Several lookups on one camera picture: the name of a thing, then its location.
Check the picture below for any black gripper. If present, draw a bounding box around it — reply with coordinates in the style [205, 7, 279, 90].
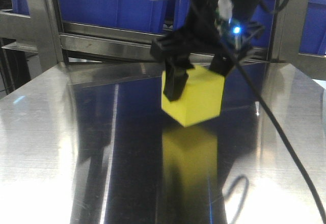
[150, 0, 265, 101]

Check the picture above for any yellow foam block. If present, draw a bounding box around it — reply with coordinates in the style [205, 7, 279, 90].
[161, 65, 225, 127]

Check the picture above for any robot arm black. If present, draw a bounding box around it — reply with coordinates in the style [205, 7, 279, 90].
[150, 0, 264, 101]

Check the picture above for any stainless steel shelf rack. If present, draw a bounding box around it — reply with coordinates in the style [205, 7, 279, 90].
[1, 0, 325, 71]

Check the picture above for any blue plastic bin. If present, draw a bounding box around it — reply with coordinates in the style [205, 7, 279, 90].
[55, 0, 192, 35]
[252, 0, 325, 55]

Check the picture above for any blue plastic bin right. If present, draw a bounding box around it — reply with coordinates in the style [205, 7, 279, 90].
[252, 0, 325, 55]

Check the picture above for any black cable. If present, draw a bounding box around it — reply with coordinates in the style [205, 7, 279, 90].
[188, 0, 326, 219]

